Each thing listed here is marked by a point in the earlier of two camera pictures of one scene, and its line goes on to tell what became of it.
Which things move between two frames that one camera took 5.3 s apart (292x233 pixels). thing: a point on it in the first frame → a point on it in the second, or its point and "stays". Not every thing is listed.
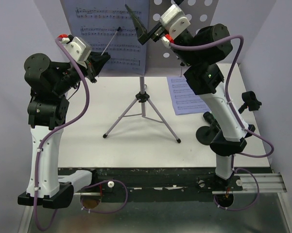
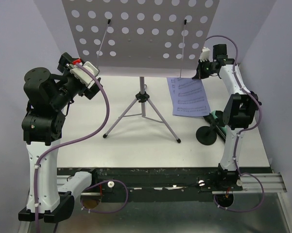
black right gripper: [154, 34] → [199, 75]
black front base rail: [155, 180] stays
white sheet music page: [184, 99] stays
